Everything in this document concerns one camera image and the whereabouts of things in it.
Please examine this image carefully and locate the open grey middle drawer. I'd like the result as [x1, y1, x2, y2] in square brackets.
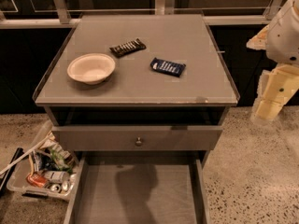
[64, 151, 212, 224]

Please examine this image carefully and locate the grey drawer cabinet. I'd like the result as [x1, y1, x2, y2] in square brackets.
[32, 13, 241, 224]

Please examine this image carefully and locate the metal window railing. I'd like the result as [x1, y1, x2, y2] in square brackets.
[0, 0, 287, 29]

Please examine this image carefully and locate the round metal drawer knob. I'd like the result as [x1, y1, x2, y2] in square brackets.
[135, 137, 143, 147]

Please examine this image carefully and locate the white stick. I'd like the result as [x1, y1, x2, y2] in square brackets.
[0, 136, 48, 175]

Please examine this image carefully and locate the green snack bag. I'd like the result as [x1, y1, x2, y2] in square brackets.
[50, 148, 74, 172]

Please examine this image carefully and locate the silver can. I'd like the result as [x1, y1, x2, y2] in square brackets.
[43, 171, 69, 184]

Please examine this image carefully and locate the red soda can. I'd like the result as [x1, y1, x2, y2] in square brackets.
[26, 173, 49, 188]

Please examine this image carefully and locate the clear plastic storage bin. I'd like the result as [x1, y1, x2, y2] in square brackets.
[7, 121, 78, 201]

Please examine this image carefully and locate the white paper bowl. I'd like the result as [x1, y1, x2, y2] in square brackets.
[67, 53, 116, 85]

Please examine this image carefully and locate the black flat object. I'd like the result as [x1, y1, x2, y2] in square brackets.
[0, 147, 23, 196]

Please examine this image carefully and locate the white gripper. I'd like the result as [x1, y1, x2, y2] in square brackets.
[246, 0, 299, 124]

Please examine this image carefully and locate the black snack bar wrapper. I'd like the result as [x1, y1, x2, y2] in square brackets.
[110, 38, 147, 58]

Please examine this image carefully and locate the blue rxbar blueberry wrapper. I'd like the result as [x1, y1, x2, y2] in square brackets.
[150, 58, 186, 77]

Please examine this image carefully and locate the closed grey top drawer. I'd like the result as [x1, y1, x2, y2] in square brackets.
[52, 125, 222, 151]

